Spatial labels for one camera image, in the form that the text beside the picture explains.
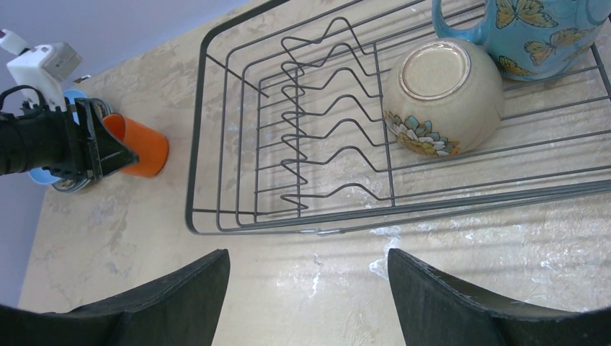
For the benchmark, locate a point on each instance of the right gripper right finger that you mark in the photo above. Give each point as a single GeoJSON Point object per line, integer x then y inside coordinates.
{"type": "Point", "coordinates": [436, 308]}

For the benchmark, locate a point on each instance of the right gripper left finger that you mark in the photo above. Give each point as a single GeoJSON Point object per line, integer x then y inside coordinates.
{"type": "Point", "coordinates": [180, 308]}

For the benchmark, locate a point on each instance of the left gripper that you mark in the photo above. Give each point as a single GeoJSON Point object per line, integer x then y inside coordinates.
{"type": "Point", "coordinates": [89, 150]}

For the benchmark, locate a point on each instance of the orange cup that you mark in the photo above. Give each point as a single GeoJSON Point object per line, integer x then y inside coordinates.
{"type": "Point", "coordinates": [151, 146]}

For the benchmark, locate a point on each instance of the light blue plate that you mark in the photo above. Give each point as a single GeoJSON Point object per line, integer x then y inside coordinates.
{"type": "Point", "coordinates": [42, 176]}

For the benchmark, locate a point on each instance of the beige floral bowl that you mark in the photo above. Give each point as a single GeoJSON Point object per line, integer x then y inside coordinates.
{"type": "Point", "coordinates": [443, 98]}

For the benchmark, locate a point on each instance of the blue butterfly mug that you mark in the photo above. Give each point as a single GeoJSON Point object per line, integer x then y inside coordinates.
{"type": "Point", "coordinates": [531, 40]}

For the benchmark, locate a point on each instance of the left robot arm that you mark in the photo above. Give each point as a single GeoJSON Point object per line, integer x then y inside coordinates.
{"type": "Point", "coordinates": [22, 141]}

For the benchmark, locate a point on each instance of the black wire dish rack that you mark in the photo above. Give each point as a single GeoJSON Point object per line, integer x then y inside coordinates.
{"type": "Point", "coordinates": [289, 135]}

